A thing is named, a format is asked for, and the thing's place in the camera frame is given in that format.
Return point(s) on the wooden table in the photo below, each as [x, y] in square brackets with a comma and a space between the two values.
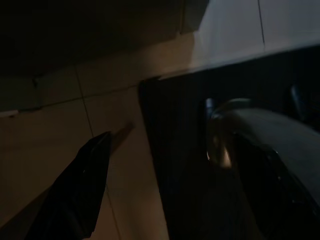
[123, 133]

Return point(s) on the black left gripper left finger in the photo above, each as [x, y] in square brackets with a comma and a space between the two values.
[75, 195]

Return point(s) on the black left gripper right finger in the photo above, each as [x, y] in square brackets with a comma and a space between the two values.
[275, 200]

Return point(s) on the black floor mat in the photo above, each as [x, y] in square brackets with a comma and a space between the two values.
[175, 150]

